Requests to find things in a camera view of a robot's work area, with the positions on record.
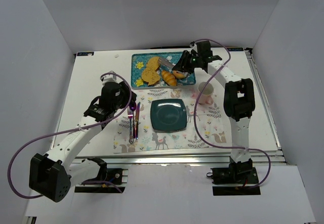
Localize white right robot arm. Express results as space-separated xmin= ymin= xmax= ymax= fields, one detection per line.
xmin=173 ymin=39 xmax=255 ymax=178

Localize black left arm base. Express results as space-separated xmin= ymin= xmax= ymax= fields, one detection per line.
xmin=74 ymin=157 xmax=128 ymax=194

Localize orange sugared bagel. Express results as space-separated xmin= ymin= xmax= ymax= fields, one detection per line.
xmin=173 ymin=71 xmax=186 ymax=79

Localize dark teal square plate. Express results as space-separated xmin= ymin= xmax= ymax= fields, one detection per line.
xmin=150 ymin=99 xmax=187 ymax=133

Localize pink ceramic mug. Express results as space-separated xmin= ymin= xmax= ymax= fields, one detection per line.
xmin=197 ymin=82 xmax=214 ymax=105

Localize silver metal tongs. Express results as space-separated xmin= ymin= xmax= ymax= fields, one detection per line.
xmin=159 ymin=57 xmax=189 ymax=78

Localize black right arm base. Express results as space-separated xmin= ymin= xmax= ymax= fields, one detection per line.
xmin=206 ymin=167 xmax=261 ymax=196

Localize brown bread slice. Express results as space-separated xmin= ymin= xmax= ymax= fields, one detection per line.
xmin=146 ymin=57 xmax=160 ymax=71
xmin=141 ymin=67 xmax=160 ymax=86

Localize purple iridescent spoon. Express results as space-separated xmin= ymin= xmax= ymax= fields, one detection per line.
xmin=129 ymin=102 xmax=137 ymax=125

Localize orange striped croissant roll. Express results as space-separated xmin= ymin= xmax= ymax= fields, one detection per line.
xmin=160 ymin=70 xmax=177 ymax=86

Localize animal print placemat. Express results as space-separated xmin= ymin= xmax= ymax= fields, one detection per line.
xmin=111 ymin=87 xmax=226 ymax=153

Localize purple iridescent fork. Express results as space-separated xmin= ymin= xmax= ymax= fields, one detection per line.
xmin=128 ymin=107 xmax=134 ymax=144

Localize iridescent table knife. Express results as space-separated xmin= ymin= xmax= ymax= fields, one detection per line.
xmin=133 ymin=102 xmax=140 ymax=139

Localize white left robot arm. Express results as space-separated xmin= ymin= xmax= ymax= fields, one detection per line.
xmin=29 ymin=71 xmax=136 ymax=202

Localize teal floral tray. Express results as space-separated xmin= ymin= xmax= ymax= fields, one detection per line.
xmin=131 ymin=52 xmax=196 ymax=89

